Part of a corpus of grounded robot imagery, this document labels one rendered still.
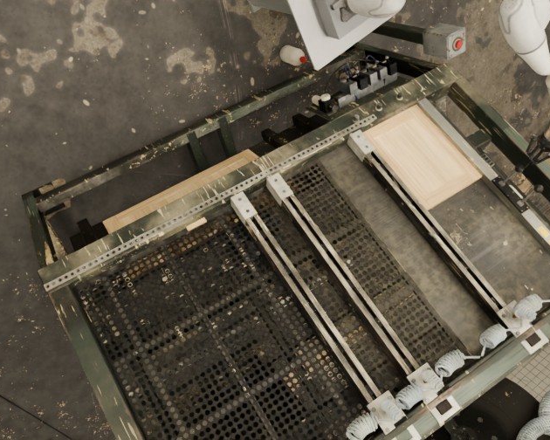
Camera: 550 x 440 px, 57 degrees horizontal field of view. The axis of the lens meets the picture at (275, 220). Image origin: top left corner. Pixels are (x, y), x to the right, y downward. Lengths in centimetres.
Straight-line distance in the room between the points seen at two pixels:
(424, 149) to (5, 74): 201
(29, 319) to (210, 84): 175
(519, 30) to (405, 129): 92
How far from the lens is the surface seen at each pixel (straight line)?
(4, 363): 354
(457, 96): 282
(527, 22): 181
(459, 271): 224
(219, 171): 281
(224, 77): 304
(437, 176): 247
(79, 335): 210
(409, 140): 254
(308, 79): 310
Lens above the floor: 271
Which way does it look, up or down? 49 degrees down
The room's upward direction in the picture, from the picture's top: 132 degrees clockwise
